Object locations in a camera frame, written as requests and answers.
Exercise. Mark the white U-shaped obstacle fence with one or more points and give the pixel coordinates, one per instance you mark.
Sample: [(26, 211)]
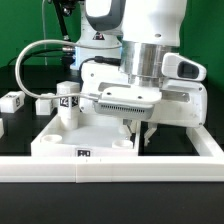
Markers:
[(207, 165)]

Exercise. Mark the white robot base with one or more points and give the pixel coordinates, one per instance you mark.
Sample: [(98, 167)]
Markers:
[(92, 43)]

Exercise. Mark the white square tabletop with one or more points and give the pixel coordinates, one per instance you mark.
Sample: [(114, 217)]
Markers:
[(95, 136)]

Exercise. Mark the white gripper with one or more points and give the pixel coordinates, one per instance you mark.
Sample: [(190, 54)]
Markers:
[(176, 102)]

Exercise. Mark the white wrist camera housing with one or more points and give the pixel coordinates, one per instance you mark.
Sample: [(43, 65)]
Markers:
[(176, 66)]

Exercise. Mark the black camera stand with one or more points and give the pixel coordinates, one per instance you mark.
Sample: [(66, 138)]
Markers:
[(64, 8)]

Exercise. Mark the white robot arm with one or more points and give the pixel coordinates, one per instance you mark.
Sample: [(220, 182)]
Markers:
[(153, 83)]

